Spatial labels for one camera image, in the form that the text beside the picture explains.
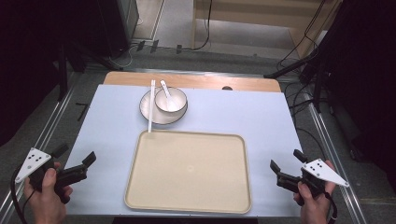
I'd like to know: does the white plate with black rim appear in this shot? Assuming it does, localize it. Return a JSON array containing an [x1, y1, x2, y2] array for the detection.
[[139, 88, 189, 126]]

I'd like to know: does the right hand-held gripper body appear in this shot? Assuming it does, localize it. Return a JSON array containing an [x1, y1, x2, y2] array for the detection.
[[276, 158, 350, 207]]

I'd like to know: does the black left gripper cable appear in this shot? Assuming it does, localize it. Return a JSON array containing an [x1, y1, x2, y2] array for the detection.
[[9, 167, 35, 224]]

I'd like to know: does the dark cabinet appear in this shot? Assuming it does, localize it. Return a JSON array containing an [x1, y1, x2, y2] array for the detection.
[[96, 0, 140, 59]]

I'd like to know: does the white bowl with black rim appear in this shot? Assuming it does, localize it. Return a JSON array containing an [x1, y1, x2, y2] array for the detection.
[[154, 86, 189, 114]]

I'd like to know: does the light wooden shelf unit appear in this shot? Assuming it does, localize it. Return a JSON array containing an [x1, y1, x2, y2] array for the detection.
[[191, 0, 344, 60]]

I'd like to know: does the white ceramic spoon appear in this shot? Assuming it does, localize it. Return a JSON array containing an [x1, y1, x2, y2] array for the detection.
[[160, 79, 178, 111]]

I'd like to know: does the person's left hand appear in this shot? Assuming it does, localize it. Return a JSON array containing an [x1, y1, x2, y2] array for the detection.
[[22, 161, 74, 224]]

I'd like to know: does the white chopstick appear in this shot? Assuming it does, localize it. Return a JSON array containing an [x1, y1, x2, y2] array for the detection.
[[149, 79, 156, 133], [148, 79, 154, 133]]

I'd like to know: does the small black angled bracket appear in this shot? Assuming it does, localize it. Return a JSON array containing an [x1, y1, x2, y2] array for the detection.
[[75, 102, 91, 122]]

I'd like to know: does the person's right hand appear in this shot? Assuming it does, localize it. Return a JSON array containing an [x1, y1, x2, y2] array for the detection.
[[293, 160, 338, 224]]

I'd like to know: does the black stand leg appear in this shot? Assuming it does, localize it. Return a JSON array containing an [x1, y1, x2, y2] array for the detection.
[[263, 49, 321, 79]]

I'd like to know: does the beige plastic tray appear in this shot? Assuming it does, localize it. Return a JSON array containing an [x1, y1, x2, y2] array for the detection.
[[123, 130, 252, 215]]

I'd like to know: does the black right gripper strap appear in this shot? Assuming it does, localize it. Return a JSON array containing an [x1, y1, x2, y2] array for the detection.
[[323, 191, 339, 224]]

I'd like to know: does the metal floor rail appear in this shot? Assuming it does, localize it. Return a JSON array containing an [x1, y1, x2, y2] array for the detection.
[[0, 74, 78, 224], [306, 92, 368, 224]]

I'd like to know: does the black hanging cable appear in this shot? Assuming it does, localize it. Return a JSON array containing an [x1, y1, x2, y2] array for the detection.
[[180, 0, 213, 52]]

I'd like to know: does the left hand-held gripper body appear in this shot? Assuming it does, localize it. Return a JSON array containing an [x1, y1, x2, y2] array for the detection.
[[14, 147, 89, 204]]

